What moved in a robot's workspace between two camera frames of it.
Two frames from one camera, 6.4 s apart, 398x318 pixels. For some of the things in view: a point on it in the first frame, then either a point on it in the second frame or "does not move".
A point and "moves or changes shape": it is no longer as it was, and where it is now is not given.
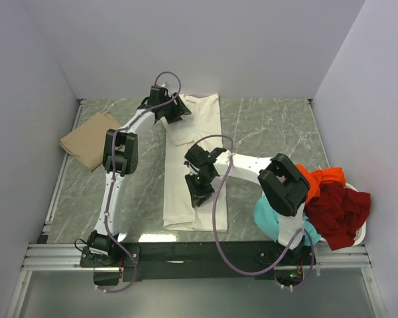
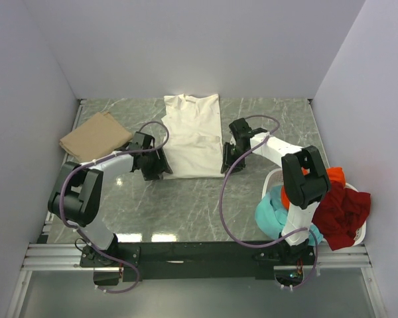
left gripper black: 178,110 → 161,165
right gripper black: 198,195 → 227,161
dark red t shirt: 335,212 does not move
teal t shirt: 268,219 does not move
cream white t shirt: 179,211 moves or changes shape
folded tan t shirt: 86,141 does not move
